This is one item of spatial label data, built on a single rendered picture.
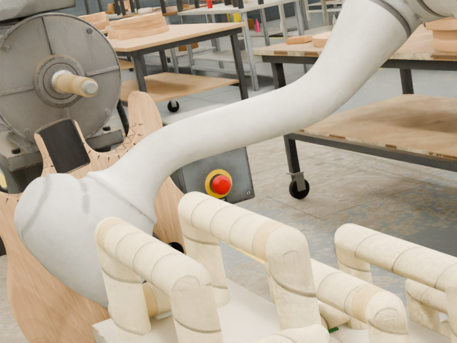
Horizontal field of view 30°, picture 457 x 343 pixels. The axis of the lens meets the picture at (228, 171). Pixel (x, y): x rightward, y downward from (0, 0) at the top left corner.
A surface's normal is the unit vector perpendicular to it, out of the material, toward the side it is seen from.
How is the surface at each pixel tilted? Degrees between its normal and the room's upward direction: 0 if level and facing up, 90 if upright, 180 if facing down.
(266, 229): 28
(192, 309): 90
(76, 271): 111
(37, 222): 80
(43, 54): 83
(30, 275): 88
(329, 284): 46
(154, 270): 64
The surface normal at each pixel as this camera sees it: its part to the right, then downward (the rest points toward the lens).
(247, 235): -0.87, -0.18
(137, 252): -0.76, -0.47
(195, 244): -0.29, 0.28
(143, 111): 0.40, 0.12
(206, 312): 0.59, 0.09
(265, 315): -0.18, -0.95
